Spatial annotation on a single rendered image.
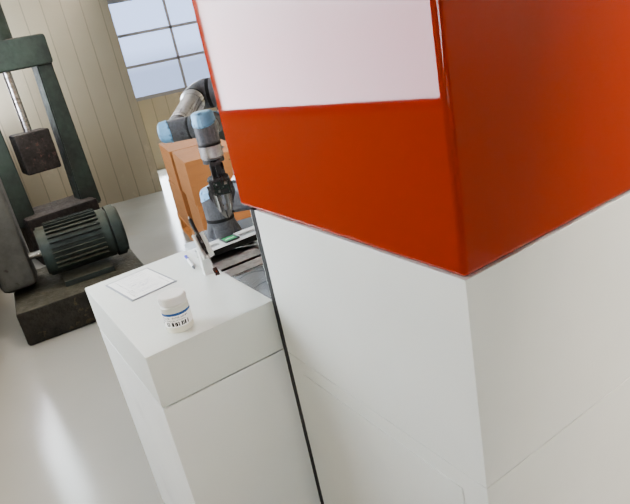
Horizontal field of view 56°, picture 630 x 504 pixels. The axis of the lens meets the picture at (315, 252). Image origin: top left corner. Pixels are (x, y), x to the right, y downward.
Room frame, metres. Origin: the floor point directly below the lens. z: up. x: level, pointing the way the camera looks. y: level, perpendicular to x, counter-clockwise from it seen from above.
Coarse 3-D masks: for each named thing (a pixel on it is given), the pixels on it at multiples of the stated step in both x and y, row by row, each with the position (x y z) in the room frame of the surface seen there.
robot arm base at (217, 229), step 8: (232, 216) 2.32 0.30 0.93; (208, 224) 2.31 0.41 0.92; (216, 224) 2.29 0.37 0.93; (224, 224) 2.29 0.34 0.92; (232, 224) 2.31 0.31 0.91; (208, 232) 2.31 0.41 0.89; (216, 232) 2.28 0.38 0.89; (224, 232) 2.28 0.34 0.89; (232, 232) 2.28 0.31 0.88; (208, 240) 2.30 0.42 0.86
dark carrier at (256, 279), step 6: (252, 270) 1.78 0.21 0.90; (258, 270) 1.77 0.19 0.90; (264, 270) 1.76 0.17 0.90; (240, 276) 1.75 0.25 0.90; (246, 276) 1.74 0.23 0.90; (252, 276) 1.73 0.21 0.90; (258, 276) 1.72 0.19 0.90; (264, 276) 1.71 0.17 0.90; (246, 282) 1.69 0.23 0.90; (252, 282) 1.68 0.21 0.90; (258, 282) 1.67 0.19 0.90; (264, 282) 1.66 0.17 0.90; (252, 288) 1.63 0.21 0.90; (258, 288) 1.63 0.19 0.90; (264, 288) 1.62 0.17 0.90; (264, 294) 1.57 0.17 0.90
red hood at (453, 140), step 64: (192, 0) 1.41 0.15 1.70; (256, 0) 1.16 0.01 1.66; (320, 0) 0.99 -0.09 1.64; (384, 0) 0.86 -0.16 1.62; (448, 0) 0.78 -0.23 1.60; (512, 0) 0.84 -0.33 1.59; (576, 0) 0.91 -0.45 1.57; (256, 64) 1.21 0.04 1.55; (320, 64) 1.02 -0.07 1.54; (384, 64) 0.87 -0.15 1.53; (448, 64) 0.78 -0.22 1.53; (512, 64) 0.84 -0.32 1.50; (576, 64) 0.91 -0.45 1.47; (256, 128) 1.26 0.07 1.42; (320, 128) 1.05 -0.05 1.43; (384, 128) 0.89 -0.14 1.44; (448, 128) 0.78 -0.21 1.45; (512, 128) 0.83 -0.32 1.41; (576, 128) 0.91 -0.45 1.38; (256, 192) 1.33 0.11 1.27; (320, 192) 1.08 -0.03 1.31; (384, 192) 0.91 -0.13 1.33; (448, 192) 0.79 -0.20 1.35; (512, 192) 0.83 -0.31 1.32; (576, 192) 0.91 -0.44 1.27; (448, 256) 0.80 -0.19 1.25
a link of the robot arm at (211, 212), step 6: (204, 192) 2.29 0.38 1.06; (204, 198) 2.29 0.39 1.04; (222, 198) 2.28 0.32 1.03; (204, 204) 2.30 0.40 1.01; (210, 204) 2.28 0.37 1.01; (204, 210) 2.31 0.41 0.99; (210, 210) 2.29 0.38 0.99; (216, 210) 2.28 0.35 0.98; (210, 216) 2.29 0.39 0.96; (216, 216) 2.28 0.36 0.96; (222, 216) 2.29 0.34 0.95
